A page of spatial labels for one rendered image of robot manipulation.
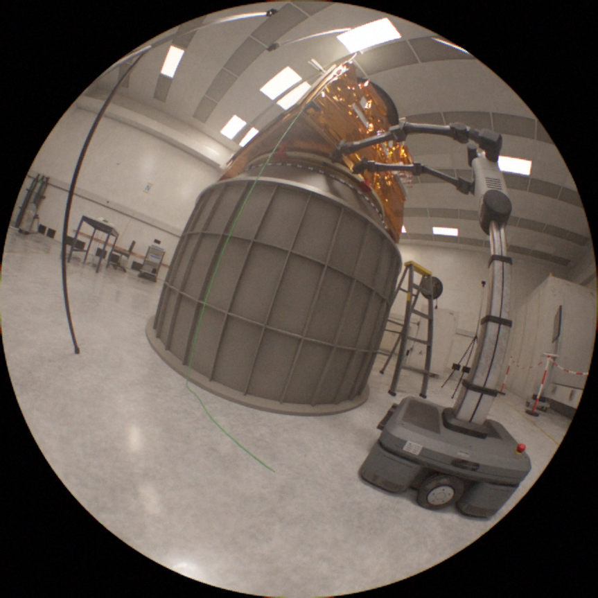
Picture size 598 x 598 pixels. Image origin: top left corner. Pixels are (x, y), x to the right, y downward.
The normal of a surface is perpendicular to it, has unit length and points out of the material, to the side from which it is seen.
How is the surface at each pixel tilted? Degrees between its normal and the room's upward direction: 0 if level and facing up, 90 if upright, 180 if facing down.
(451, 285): 90
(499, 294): 90
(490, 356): 90
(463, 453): 45
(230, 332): 90
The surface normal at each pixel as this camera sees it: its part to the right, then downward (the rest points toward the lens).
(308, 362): 0.33, 0.04
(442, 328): -0.65, -0.26
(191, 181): 0.69, 0.18
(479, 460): -0.22, -0.85
